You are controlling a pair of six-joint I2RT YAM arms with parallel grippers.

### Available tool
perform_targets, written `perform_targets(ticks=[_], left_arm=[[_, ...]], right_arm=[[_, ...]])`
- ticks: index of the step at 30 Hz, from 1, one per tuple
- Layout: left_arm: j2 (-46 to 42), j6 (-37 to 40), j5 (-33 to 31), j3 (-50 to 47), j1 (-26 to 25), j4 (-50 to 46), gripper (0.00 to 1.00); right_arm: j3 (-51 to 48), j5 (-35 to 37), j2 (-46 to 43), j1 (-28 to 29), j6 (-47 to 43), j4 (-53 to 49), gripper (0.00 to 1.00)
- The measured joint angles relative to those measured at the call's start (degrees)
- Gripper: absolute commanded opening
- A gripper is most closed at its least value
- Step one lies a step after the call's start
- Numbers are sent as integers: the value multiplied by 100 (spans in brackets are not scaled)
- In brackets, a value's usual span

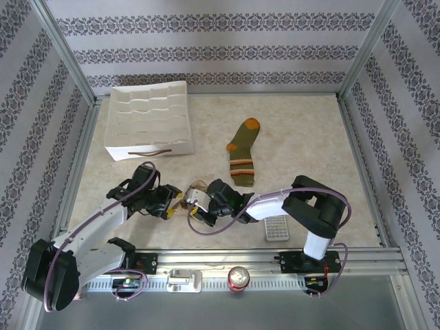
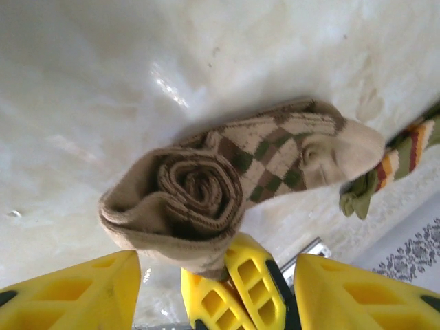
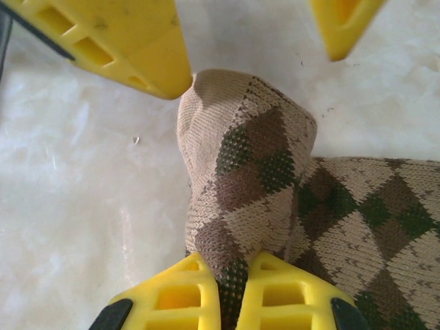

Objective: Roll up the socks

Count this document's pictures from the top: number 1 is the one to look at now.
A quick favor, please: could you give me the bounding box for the brown argyle sock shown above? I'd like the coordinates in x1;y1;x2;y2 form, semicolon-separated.
171;178;211;212

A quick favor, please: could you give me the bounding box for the green striped sock orange toe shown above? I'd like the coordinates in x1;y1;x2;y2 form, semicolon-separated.
225;117;262;188

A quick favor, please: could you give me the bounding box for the white fabric divided organizer box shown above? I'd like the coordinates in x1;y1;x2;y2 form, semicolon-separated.
103;80;195;162

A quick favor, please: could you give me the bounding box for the white calculator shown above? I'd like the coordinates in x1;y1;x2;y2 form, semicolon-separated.
263;214;292;243

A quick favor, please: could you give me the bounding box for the red soda can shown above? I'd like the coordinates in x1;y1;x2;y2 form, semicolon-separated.
227;266;251;294

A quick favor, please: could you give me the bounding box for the small circuit board with leds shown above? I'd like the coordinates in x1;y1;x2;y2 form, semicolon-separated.
305;276;328;289
111;276;142;290

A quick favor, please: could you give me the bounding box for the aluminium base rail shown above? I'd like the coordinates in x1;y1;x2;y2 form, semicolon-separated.
32;246;406;278

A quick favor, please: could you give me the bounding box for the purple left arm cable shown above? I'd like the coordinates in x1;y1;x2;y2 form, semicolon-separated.
43;162;162;313

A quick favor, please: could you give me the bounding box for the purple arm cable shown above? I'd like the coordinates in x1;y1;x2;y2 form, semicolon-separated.
187;185;352;300
43;162;162;313

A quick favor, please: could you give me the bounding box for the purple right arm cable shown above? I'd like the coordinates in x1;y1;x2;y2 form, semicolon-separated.
187;185;352;300

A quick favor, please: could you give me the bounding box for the white plastic clamp bracket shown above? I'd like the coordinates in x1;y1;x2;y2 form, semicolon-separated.
166;269;203;294

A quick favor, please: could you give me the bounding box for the white slotted cable duct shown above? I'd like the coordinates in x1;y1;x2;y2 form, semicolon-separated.
77;276;310;294

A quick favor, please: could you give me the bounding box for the aluminium frame side rail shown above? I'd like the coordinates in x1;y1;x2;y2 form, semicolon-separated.
338;98;395;248
47;99;102;250

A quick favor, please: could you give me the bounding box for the aluminium frame post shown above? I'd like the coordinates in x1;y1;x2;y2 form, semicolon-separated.
32;0;101;106
335;0;412;102

